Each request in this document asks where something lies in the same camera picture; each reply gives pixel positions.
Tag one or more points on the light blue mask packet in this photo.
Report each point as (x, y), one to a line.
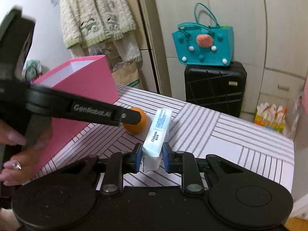
(158, 130)

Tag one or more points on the black suitcase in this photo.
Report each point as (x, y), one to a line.
(211, 89)

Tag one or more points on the pink cardboard box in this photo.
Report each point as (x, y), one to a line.
(96, 77)

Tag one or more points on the person's left hand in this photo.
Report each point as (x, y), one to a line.
(31, 158)

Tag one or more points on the cream fuzzy jacket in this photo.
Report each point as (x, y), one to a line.
(79, 4)

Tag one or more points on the striped tablecloth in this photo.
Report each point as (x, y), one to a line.
(228, 144)

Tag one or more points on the clear plastic bag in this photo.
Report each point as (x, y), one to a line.
(294, 118)

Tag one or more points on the orange pom ball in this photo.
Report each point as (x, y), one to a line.
(137, 128)

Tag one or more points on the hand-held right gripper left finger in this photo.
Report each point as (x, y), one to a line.
(138, 158)

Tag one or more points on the beige wardrobe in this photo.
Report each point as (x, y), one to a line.
(264, 28)

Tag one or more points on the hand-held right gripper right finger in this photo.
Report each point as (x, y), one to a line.
(166, 160)

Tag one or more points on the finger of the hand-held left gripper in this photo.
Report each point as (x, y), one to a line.
(130, 116)

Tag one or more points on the teal felt handbag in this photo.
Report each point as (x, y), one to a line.
(192, 48)

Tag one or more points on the brown paper bag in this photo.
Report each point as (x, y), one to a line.
(127, 77)

